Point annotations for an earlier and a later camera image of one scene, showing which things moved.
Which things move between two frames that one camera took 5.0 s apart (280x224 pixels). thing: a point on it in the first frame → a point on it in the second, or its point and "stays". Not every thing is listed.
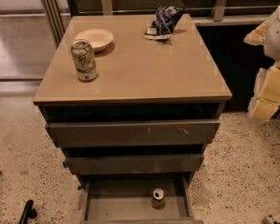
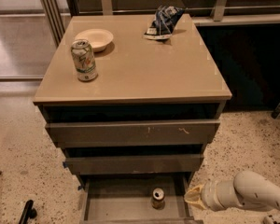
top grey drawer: [135, 133] stays
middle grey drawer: [137, 164] stays
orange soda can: [159, 198] stays
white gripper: [279, 36] → [209, 194]
